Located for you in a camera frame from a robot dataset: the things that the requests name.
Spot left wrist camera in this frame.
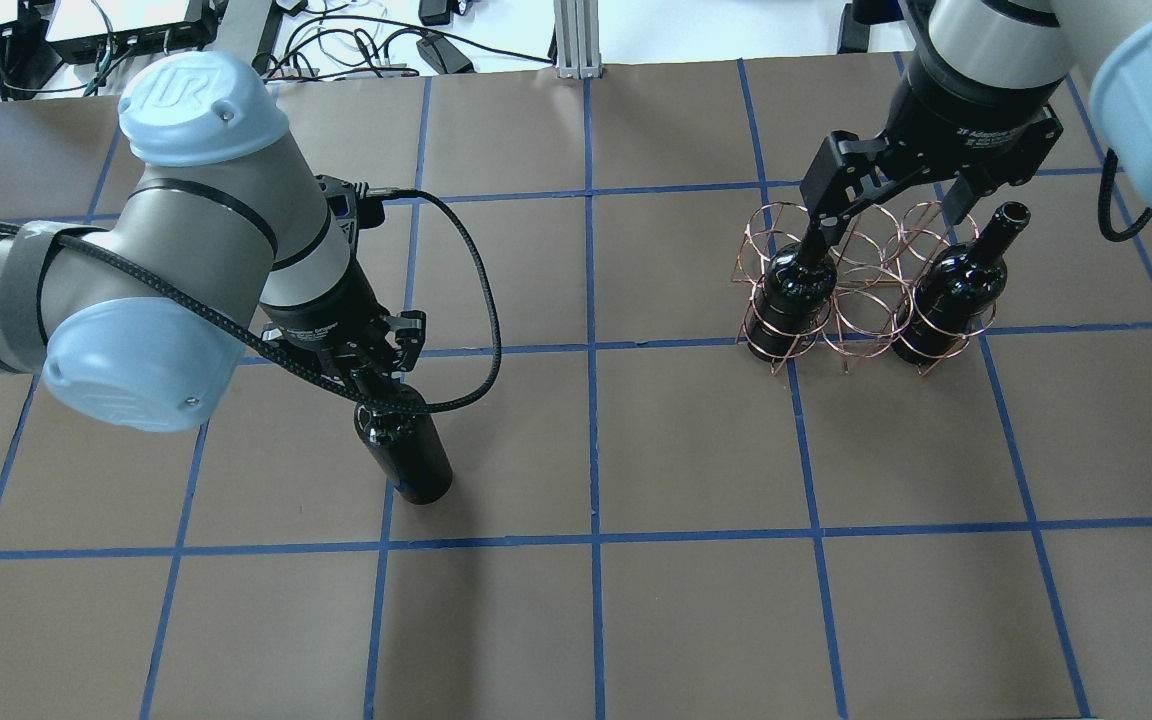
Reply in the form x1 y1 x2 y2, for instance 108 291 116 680
314 176 387 241

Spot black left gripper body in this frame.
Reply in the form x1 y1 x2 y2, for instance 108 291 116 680
262 265 429 396

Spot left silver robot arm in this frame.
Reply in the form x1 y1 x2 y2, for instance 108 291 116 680
0 51 422 433

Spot dark bottle in basket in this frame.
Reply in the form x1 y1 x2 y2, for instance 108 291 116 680
744 234 838 363
890 200 1030 366

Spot dark bottle in basket rear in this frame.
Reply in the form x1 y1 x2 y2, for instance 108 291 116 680
890 200 1030 366

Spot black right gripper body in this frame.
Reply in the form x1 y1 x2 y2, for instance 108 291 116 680
799 76 1064 233

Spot copper wire wine basket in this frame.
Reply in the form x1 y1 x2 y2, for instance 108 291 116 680
730 200 996 376

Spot dark wine bottle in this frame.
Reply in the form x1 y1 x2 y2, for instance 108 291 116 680
355 406 454 505

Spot dark bottle in basket front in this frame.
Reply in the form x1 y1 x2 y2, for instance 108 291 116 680
744 234 838 363

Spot black power adapter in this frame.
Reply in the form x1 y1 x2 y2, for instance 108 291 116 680
416 35 476 76

